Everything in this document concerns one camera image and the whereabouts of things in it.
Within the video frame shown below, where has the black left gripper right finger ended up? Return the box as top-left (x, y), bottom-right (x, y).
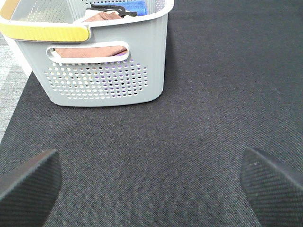
top-left (240, 148), bottom-right (303, 227)

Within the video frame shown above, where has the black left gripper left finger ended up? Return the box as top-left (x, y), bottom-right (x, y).
top-left (0, 149), bottom-right (62, 227)

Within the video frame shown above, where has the black table mat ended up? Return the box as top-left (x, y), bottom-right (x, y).
top-left (0, 0), bottom-right (303, 227)

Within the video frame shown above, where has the purple towel in basket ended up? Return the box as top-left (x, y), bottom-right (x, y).
top-left (89, 60), bottom-right (139, 99)

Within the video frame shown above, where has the brown towel in basket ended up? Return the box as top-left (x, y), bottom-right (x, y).
top-left (53, 13), bottom-right (127, 58)

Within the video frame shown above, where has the grey perforated laundry basket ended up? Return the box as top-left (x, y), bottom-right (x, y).
top-left (0, 0), bottom-right (174, 107)

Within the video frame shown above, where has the white cloth in basket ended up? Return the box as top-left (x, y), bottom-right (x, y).
top-left (84, 9), bottom-right (133, 19)

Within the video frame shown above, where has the blue towel in basket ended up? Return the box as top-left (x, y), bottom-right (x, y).
top-left (123, 0), bottom-right (148, 16)

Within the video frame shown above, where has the yellow basket handle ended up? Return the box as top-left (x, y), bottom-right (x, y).
top-left (0, 0), bottom-right (90, 42)

